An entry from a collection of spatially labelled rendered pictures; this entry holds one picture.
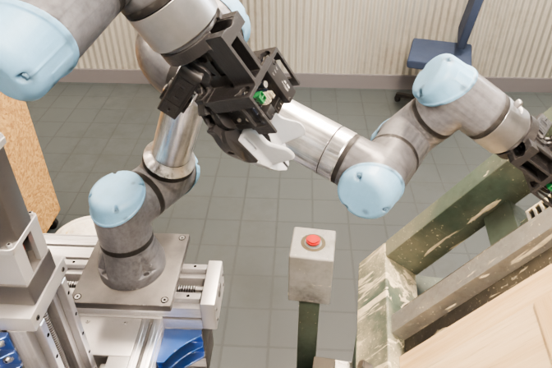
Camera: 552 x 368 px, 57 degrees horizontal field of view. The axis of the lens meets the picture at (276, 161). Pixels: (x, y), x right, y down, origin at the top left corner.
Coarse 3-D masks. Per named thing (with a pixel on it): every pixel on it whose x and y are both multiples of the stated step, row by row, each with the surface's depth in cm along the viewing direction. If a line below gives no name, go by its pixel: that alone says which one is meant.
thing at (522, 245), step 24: (504, 240) 103; (528, 240) 97; (480, 264) 105; (504, 264) 101; (432, 288) 114; (456, 288) 108; (480, 288) 106; (408, 312) 117; (432, 312) 112; (408, 336) 118
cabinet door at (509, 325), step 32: (512, 288) 97; (544, 288) 91; (480, 320) 100; (512, 320) 93; (544, 320) 87; (416, 352) 110; (448, 352) 102; (480, 352) 96; (512, 352) 89; (544, 352) 84
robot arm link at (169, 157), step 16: (224, 0) 85; (240, 32) 87; (160, 112) 102; (192, 112) 97; (160, 128) 103; (176, 128) 100; (192, 128) 101; (160, 144) 105; (176, 144) 103; (192, 144) 106; (144, 160) 110; (160, 160) 108; (176, 160) 107; (192, 160) 113; (160, 176) 109; (176, 176) 109; (192, 176) 117; (176, 192) 113
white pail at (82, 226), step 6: (72, 222) 228; (78, 222) 230; (84, 222) 230; (90, 222) 230; (60, 228) 225; (66, 228) 226; (72, 228) 226; (78, 228) 226; (84, 228) 226; (90, 228) 226; (78, 234) 223; (84, 234) 223; (90, 234) 223; (96, 234) 223
